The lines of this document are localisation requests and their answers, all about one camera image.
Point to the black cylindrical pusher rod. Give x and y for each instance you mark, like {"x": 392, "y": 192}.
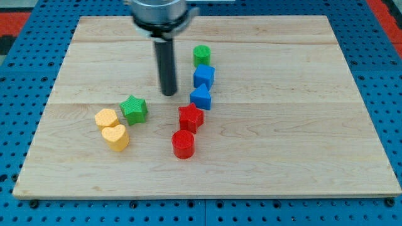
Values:
{"x": 165, "y": 58}

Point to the green star block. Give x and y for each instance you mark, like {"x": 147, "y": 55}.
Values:
{"x": 134, "y": 110}

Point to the red star block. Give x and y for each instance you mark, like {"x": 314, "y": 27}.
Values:
{"x": 190, "y": 118}

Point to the green cylinder block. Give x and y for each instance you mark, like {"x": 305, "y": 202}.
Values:
{"x": 201, "y": 55}

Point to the blue cube block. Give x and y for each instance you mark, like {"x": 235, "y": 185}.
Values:
{"x": 204, "y": 74}

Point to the blue triangle block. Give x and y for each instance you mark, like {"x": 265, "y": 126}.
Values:
{"x": 201, "y": 97}

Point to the yellow pentagon block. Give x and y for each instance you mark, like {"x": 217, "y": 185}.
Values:
{"x": 106, "y": 118}

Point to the red cylinder block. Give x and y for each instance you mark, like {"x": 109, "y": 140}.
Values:
{"x": 183, "y": 143}

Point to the yellow heart block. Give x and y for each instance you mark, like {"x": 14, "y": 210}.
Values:
{"x": 117, "y": 138}

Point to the light wooden board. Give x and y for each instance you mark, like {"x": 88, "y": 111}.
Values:
{"x": 286, "y": 118}

